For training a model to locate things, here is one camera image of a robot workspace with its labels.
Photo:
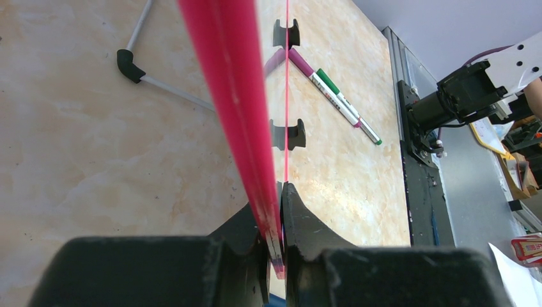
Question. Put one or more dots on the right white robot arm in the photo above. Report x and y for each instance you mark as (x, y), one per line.
(469, 93)

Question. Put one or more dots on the purple capped marker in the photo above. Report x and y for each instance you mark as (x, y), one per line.
(318, 82)

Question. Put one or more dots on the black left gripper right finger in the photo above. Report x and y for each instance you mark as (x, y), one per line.
(324, 269)

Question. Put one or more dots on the pink framed whiteboard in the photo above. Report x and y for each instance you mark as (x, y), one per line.
(225, 36)

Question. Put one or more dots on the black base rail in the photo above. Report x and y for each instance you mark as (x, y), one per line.
(425, 198)

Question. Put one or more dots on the black whiteboard stand foot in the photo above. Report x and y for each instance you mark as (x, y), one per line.
(286, 37)

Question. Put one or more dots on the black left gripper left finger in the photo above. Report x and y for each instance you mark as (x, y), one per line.
(228, 267)

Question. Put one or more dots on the green capped marker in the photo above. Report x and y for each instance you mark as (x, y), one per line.
(363, 124)

